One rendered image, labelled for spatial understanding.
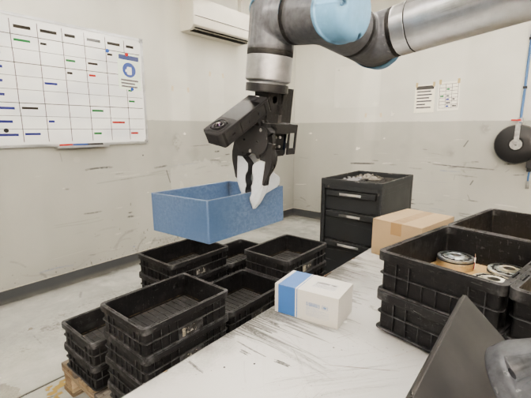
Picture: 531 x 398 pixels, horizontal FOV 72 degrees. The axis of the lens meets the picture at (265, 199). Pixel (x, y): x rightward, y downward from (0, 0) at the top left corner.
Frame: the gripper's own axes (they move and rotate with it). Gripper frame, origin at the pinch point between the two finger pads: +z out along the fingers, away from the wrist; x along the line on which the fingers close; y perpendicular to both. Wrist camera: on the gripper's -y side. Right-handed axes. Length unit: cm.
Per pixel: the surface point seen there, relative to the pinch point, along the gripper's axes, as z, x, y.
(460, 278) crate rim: 16, -29, 39
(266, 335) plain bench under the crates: 43.0, 9.4, 21.6
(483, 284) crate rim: 16, -33, 38
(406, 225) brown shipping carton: 26, 3, 99
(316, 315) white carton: 40, 3, 35
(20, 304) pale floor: 140, 234, 22
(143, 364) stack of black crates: 71, 51, 10
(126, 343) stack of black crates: 70, 64, 11
